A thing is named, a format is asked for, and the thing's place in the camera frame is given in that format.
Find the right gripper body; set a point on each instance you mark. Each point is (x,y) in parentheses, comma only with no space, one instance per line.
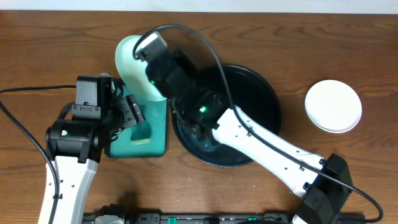
(158,70)

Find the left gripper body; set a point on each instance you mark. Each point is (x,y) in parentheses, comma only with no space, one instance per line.
(131,111)

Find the green scrubbing sponge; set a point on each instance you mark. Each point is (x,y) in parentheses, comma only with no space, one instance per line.
(141,135)

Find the mint plate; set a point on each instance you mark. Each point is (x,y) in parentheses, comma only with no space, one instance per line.
(133,72)

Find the white plate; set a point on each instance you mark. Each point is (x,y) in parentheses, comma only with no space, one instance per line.
(333,106)

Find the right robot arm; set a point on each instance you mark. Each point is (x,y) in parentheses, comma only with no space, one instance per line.
(324,185)

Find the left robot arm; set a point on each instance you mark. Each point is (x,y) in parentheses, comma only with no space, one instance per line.
(100,112)

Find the black round tray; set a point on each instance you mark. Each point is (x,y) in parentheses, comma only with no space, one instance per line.
(254,95)

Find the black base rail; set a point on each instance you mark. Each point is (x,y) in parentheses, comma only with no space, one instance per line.
(117,214)

